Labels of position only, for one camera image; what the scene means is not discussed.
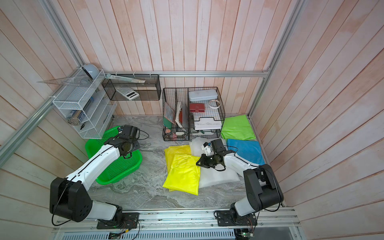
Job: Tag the black wire file organizer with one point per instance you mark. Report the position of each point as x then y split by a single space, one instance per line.
176 116

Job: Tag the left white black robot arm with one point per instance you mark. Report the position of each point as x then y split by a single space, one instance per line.
69 197

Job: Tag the neon yellow raincoat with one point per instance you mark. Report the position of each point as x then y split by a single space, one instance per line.
184 175

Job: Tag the clear triangle ruler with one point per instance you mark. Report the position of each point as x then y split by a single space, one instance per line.
79 81

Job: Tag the grey pencil case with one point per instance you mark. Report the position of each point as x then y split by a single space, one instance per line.
203 95

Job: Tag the rolled silver bundle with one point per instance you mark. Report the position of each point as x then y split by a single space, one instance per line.
75 117

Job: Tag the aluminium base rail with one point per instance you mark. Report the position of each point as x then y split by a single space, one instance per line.
276 223

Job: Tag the white tape roll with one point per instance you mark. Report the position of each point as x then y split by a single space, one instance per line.
214 104

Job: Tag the white paper tray box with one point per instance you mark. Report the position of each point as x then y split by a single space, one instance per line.
207 124

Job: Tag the black wire tray stack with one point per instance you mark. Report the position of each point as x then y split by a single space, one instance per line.
217 114

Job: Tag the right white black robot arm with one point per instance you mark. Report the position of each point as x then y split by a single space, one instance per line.
262 187

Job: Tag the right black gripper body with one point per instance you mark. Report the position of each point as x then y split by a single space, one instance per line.
209 161

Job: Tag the red wallet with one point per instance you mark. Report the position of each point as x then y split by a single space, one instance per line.
197 108

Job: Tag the green plastic basket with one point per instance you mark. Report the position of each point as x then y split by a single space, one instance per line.
118 169

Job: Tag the white wire wall shelf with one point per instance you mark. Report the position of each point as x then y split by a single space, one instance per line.
92 100

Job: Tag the white translucent raincoat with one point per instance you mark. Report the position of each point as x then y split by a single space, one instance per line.
211 177

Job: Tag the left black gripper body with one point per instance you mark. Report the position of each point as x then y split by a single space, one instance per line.
135 146

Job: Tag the white calculator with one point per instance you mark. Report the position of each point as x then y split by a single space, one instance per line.
128 93

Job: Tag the light green folded raincoat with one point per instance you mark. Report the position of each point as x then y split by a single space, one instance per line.
238 128

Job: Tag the black mesh wall basket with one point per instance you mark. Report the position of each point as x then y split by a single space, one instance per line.
147 85

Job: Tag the blue folded raincoat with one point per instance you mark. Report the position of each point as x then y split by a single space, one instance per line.
249 150

